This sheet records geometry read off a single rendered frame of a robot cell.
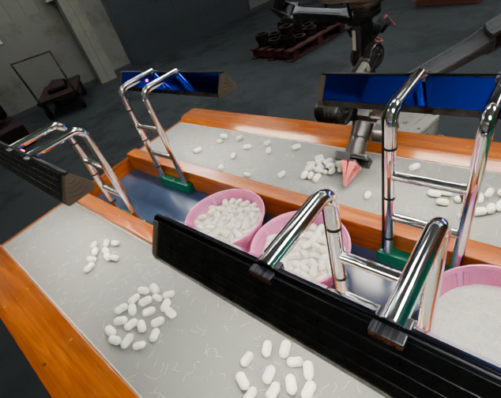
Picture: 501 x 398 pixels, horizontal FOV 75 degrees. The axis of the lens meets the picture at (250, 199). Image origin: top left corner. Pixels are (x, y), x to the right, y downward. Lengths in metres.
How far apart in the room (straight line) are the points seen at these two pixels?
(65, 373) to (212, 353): 0.35
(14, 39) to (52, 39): 0.54
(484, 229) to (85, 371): 0.99
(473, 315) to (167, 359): 0.65
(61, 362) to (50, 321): 0.15
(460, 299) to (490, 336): 0.09
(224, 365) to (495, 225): 0.72
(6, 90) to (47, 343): 6.14
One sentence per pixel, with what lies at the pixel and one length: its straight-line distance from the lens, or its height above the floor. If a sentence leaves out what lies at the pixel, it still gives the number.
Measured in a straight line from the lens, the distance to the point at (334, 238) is 0.55.
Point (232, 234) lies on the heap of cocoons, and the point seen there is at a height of 0.73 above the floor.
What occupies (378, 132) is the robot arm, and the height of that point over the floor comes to 0.88.
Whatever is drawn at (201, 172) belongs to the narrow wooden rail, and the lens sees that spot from 1.30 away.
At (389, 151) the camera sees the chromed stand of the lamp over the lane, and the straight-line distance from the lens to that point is 0.71.
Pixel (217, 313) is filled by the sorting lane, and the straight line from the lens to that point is 0.85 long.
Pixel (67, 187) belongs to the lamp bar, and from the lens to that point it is 0.87.
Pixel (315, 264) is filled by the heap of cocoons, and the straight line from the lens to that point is 0.87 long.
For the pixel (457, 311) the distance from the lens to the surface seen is 0.83.
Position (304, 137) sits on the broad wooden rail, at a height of 0.75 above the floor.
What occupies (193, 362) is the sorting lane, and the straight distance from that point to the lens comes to 0.82.
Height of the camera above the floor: 1.42
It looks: 38 degrees down
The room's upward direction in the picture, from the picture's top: 18 degrees counter-clockwise
